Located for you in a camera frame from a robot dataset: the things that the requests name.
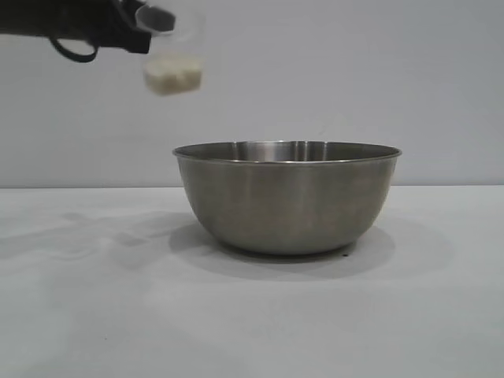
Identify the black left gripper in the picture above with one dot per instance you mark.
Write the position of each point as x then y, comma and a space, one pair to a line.
71, 17

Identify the clear plastic measuring cup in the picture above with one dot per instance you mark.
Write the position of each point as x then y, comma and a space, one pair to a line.
185, 43

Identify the white uncooked rice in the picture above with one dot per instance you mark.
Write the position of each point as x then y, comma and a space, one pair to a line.
173, 76

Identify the stainless steel mixing bowl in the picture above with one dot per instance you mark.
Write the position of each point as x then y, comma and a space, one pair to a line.
287, 204

